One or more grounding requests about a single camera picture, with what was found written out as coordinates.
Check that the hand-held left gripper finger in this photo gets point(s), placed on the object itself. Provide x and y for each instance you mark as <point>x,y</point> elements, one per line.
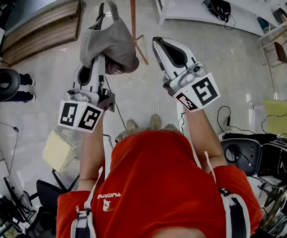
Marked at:
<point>99,73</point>
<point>75,79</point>

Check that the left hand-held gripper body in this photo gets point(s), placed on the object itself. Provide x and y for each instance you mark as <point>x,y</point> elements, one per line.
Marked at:
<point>70,114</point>

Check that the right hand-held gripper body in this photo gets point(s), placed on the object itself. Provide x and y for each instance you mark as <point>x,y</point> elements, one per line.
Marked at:
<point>204,89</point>

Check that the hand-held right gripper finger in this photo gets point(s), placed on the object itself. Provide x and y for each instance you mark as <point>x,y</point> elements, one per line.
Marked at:
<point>161,58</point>
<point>188,53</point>

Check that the grey cloth cap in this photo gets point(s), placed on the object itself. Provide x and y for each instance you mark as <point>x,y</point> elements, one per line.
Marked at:
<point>111,44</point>

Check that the wooden stick stand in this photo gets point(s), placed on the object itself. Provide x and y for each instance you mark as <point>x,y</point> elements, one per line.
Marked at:
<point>132,14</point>

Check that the person's left forearm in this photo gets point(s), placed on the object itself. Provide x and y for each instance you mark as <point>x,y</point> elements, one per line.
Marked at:
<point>91,155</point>

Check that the person's right forearm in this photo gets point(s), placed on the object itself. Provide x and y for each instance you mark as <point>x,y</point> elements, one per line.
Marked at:
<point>203,137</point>

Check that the white metal shelf rack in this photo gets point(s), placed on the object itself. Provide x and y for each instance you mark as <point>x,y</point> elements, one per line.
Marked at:
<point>195,6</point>

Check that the cream foam block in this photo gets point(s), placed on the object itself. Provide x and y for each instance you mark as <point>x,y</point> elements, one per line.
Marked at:
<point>57,150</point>

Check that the black equipment bag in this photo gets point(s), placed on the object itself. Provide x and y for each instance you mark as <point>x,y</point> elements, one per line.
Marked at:
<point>218,7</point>

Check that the person's beige shoe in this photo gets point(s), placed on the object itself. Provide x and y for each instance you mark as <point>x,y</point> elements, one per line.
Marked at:
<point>156,121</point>
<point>130,124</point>

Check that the wooden slatted platform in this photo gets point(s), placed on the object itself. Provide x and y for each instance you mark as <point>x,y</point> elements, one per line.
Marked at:
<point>41,31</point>

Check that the person's camouflage trousers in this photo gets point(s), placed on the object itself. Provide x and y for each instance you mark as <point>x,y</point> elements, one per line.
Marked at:
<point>126,134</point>

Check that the yellow-green foam block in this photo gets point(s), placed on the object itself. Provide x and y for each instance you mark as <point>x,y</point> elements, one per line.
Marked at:
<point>278,118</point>

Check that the black folding chair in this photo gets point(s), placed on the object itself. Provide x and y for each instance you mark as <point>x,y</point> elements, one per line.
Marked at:
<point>49,195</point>

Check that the wooden chair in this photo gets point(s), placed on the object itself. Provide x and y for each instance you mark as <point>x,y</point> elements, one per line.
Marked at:
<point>281,49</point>

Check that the black mesh office chair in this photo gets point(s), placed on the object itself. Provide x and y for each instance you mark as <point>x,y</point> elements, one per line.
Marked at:
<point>265,155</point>

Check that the person's red shirt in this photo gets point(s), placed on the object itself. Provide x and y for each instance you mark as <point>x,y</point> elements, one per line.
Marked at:
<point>158,182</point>

